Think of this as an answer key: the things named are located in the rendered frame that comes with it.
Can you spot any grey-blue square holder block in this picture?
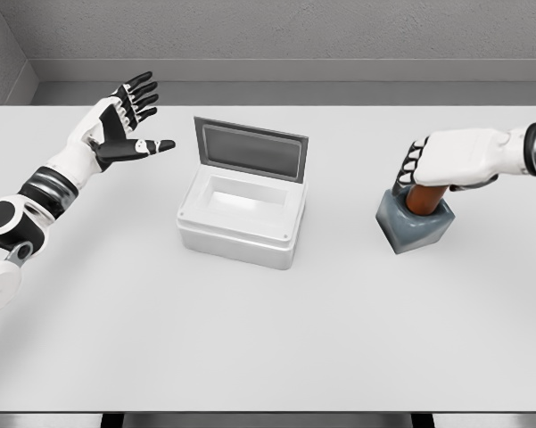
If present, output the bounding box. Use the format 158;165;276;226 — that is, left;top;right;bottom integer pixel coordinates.
375;185;456;255

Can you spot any brown cylinder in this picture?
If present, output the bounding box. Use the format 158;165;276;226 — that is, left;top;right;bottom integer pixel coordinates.
404;182;449;217

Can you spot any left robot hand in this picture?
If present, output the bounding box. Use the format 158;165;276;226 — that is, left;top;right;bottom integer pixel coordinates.
70;70;177;167

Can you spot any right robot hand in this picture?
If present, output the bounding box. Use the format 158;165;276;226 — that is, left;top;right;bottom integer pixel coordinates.
391;127;511;196

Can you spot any white box with open lid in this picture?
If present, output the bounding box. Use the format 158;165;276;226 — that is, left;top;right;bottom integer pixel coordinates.
176;116;309;271

